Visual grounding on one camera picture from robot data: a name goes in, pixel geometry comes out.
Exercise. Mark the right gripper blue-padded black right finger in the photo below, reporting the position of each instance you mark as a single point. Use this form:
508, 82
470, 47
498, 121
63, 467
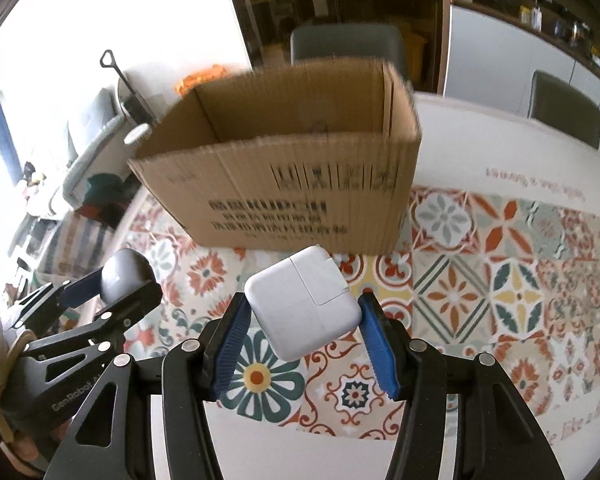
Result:
498, 436

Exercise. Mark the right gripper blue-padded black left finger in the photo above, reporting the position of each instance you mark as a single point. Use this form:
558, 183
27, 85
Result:
109, 438

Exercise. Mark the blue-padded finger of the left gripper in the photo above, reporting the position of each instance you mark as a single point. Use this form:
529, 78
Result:
41, 309

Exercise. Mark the dark grey round case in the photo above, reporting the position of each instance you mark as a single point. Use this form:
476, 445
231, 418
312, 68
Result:
124, 272

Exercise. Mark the white square power adapter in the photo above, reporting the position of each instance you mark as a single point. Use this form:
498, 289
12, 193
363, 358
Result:
302, 303

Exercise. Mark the green hat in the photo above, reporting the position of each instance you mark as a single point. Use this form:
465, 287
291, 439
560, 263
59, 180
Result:
105, 189

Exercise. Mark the brown cardboard box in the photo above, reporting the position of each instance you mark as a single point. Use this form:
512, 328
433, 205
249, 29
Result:
322, 153

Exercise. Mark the dark grey chair back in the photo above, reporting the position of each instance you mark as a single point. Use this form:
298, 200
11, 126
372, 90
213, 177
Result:
564, 108

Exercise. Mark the dark grey chair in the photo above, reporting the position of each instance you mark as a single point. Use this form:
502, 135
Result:
358, 40
564, 108

